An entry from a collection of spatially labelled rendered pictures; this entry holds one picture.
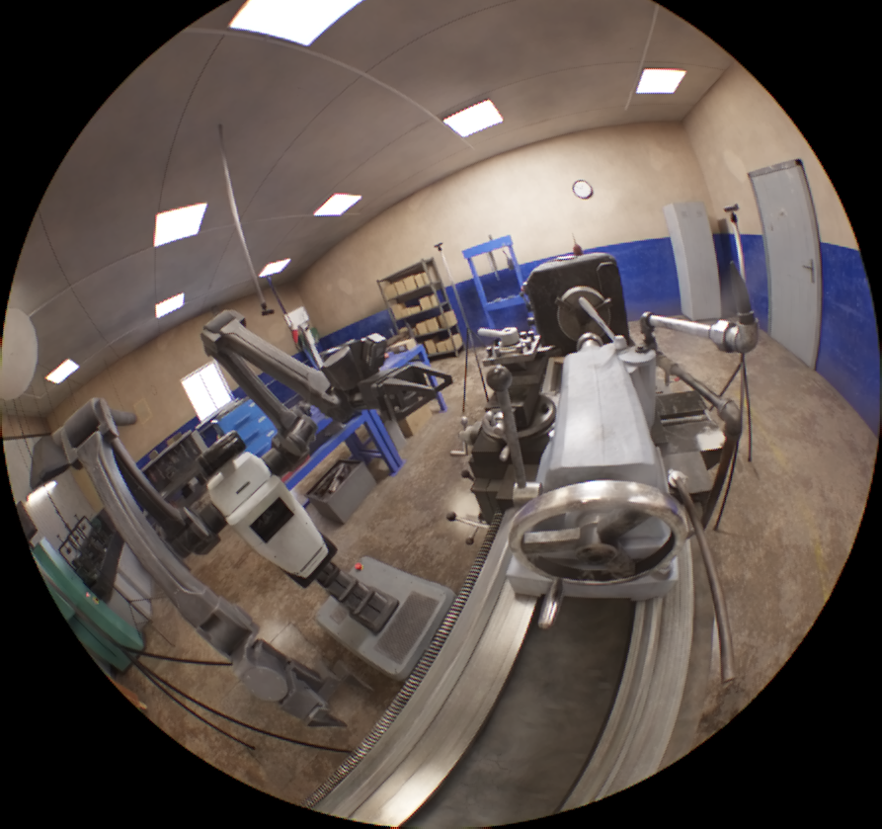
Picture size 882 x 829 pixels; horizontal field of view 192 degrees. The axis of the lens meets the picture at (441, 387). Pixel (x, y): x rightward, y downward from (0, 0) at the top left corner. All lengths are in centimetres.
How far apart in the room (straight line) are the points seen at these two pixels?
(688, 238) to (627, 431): 438
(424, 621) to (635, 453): 112
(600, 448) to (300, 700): 50
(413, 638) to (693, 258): 501
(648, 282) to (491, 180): 315
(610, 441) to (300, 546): 88
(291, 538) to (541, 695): 79
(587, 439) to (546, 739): 61
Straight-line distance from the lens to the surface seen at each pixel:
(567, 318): 125
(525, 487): 45
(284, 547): 92
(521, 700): 68
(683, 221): 466
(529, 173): 494
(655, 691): 59
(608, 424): 39
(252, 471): 90
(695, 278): 471
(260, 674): 42
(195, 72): 229
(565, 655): 68
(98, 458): 51
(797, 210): 390
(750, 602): 171
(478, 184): 508
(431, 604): 131
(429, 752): 62
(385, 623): 136
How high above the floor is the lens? 140
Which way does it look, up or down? 21 degrees down
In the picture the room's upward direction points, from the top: 21 degrees counter-clockwise
